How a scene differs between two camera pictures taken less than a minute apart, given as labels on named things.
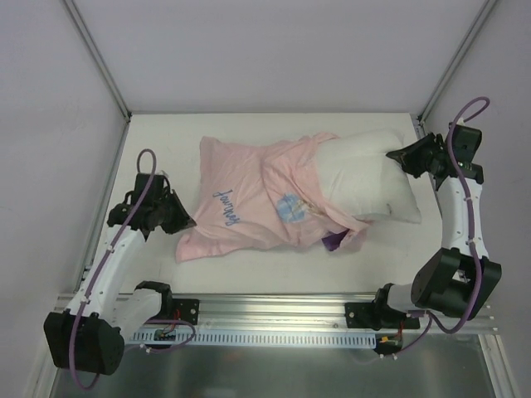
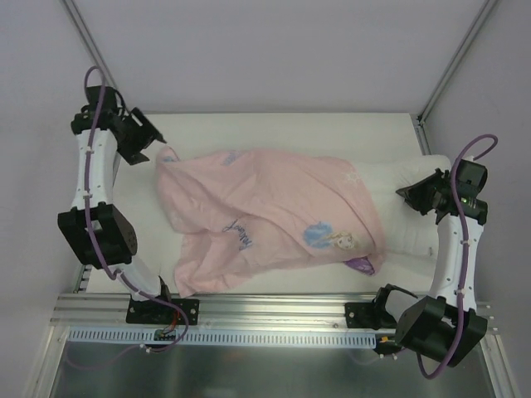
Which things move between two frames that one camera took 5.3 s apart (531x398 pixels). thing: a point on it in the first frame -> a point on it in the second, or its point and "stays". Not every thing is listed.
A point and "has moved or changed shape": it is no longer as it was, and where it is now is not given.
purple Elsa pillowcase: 333,241 -> 362,264
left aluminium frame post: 97,59 stays
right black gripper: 417,157 -> 426,195
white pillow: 364,180 -> 405,230
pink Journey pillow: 250,196 has moved or changed shape
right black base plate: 369,315 stays
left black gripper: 168,212 -> 135,135
